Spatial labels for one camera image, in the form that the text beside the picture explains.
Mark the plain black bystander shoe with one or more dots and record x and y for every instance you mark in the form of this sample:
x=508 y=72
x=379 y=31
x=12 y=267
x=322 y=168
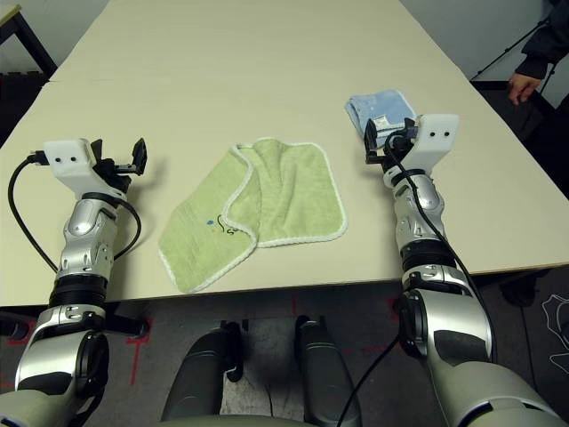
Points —
x=518 y=291

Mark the bystander bare hand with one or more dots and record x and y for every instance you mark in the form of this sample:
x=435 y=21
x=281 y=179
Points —
x=522 y=86

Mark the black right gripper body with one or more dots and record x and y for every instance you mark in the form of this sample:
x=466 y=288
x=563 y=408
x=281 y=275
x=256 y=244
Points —
x=393 y=150

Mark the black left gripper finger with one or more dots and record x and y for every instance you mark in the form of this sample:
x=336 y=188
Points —
x=140 y=155
x=97 y=148

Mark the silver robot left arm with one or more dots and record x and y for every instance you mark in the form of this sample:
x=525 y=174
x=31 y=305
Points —
x=84 y=240

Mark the red floor tape mark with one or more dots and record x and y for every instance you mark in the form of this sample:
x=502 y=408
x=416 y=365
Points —
x=135 y=356
x=392 y=311

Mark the bystander dark sleeved forearm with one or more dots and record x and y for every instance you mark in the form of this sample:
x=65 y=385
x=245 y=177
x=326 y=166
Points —
x=549 y=40

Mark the dark item with white outlines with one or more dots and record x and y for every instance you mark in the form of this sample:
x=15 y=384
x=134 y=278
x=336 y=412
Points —
x=558 y=333

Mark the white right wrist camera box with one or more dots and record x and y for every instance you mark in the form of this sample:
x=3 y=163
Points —
x=438 y=133

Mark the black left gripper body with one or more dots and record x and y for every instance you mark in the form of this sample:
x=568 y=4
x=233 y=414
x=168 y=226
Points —
x=113 y=178

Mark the black tripod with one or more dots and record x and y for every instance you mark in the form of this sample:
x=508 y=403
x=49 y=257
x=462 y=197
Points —
x=505 y=50

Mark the folded blue towel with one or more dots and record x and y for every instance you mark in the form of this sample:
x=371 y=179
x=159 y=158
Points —
x=378 y=104

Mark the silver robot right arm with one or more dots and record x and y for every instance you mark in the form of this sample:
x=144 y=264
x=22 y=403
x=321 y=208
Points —
x=420 y=209

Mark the green towel white trim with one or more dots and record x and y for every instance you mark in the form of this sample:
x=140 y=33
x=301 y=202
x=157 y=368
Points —
x=284 y=200

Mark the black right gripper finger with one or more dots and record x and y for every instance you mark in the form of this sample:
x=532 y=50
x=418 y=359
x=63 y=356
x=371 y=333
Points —
x=371 y=138
x=410 y=124

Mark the grey robot left leg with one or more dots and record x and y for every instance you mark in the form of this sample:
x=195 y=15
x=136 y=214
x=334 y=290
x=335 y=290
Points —
x=200 y=369

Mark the black table foot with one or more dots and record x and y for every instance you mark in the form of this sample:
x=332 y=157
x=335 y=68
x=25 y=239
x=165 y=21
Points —
x=129 y=327

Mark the black framed side table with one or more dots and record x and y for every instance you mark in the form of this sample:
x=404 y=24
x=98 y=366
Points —
x=38 y=44

